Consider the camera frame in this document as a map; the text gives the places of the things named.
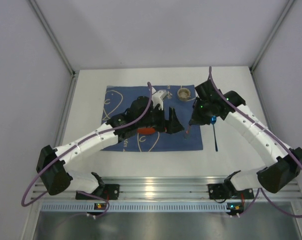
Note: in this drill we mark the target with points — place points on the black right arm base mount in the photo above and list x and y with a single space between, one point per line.
220 192

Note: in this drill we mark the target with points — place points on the slotted grey cable duct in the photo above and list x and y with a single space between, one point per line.
141 207

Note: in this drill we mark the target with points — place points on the iridescent purple fork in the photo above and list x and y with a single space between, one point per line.
187 132

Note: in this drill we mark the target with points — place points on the aluminium frame rail right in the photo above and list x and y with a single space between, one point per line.
289 4

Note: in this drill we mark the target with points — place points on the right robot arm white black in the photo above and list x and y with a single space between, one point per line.
281 163

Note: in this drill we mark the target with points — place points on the orange plastic plate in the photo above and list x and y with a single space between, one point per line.
146 131

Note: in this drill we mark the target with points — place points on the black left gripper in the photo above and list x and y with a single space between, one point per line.
166 122

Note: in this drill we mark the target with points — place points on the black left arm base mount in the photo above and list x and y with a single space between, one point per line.
105 191

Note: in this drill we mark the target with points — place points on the aluminium front rail base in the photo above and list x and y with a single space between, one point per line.
168 188

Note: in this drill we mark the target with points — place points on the speckled ceramic cup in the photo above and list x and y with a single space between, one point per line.
184 94

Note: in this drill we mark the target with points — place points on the blue metal spoon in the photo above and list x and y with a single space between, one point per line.
213 121

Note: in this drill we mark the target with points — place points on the aluminium frame rail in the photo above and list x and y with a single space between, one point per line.
51 35
289 4

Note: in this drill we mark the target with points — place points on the aluminium frame rail left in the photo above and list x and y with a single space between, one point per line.
51 35

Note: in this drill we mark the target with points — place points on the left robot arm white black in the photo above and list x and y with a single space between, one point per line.
54 164

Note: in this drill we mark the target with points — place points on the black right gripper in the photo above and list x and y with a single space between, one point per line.
199 116

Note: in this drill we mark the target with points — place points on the blue cloth placemat gold print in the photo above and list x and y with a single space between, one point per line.
118 98

